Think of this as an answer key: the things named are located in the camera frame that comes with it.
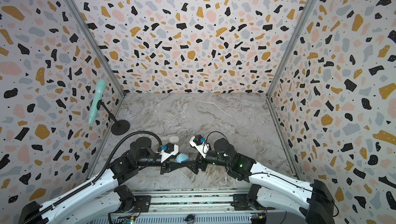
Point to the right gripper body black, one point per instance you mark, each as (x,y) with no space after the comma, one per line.
(216,159)

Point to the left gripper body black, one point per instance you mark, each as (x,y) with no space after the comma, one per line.
(150,162)

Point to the blue earbud charging case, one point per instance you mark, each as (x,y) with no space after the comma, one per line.
(182,158)

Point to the white earbud charging case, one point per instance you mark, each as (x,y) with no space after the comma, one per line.
(174,139)

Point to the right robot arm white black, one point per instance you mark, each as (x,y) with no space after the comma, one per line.
(311,201)

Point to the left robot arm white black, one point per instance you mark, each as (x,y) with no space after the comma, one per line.
(106,192)

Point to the black microphone stand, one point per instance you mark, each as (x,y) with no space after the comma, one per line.
(119,127)

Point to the mint green microphone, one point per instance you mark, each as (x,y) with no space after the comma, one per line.
(100,88)

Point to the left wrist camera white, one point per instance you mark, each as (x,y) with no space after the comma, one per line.
(167,151)

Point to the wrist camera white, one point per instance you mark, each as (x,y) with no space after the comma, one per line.
(200,144)
(167,151)

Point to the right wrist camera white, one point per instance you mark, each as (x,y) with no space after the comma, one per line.
(200,144)

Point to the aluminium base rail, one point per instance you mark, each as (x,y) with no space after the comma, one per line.
(213,206)

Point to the black knob on rail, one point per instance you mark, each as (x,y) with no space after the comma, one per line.
(190,219)

